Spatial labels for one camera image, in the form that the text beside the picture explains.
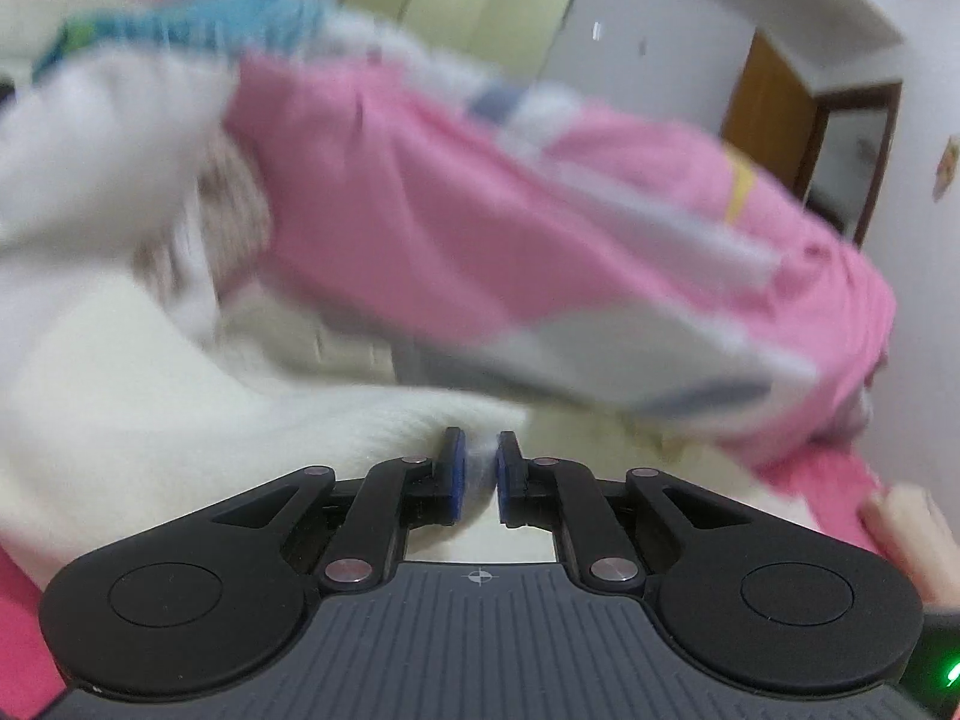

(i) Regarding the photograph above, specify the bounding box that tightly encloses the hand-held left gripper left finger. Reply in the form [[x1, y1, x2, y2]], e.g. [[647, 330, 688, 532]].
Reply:
[[212, 426, 470, 596]]

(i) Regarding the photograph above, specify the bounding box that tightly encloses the cream fleece sweater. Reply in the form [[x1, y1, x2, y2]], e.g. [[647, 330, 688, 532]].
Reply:
[[0, 270, 820, 587]]

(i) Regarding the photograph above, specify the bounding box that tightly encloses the pale yellow wardrobe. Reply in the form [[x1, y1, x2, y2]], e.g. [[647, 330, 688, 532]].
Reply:
[[337, 0, 575, 80]]

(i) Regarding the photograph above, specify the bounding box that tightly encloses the pink and teal printed quilt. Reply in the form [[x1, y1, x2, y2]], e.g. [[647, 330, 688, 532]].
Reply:
[[34, 0, 898, 482]]

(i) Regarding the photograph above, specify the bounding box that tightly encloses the pink and cream padded headboard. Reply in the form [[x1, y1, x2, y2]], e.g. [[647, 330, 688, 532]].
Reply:
[[0, 0, 220, 85]]

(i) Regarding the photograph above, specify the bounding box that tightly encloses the pink floral fleece blanket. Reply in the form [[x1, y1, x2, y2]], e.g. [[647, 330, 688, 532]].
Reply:
[[0, 456, 887, 715]]

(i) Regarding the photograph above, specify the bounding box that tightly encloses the white jacket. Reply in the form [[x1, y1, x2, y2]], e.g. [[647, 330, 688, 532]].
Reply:
[[0, 52, 242, 257]]

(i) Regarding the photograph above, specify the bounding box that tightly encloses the brown wooden door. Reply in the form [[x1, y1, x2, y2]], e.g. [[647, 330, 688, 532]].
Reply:
[[718, 28, 902, 250]]

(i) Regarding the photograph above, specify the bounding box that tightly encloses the folded beige garment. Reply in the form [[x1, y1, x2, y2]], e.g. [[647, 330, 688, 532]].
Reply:
[[858, 483, 960, 610]]

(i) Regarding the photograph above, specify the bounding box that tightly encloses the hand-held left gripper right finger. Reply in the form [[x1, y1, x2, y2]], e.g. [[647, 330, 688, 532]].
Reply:
[[495, 430, 752, 596]]

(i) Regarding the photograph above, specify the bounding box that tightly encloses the beige wall hook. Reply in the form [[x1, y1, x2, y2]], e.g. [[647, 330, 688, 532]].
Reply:
[[933, 133, 960, 205]]

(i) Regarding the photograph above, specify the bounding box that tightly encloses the pink checkered cloth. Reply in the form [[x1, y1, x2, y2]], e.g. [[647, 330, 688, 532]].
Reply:
[[133, 133, 275, 302]]

